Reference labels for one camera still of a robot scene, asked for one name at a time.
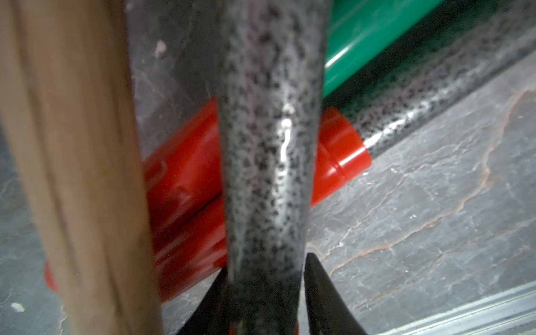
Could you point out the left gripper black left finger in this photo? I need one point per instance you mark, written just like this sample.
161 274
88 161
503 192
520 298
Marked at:
211 316

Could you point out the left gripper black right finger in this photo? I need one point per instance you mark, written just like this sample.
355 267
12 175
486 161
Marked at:
326 310

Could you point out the green handled small hoe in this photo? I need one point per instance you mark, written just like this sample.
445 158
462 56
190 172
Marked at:
368 37

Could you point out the wooden handled small hoe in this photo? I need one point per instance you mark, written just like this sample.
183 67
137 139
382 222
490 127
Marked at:
68 114

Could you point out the translucent green storage box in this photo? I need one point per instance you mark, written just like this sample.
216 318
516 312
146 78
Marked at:
509 312

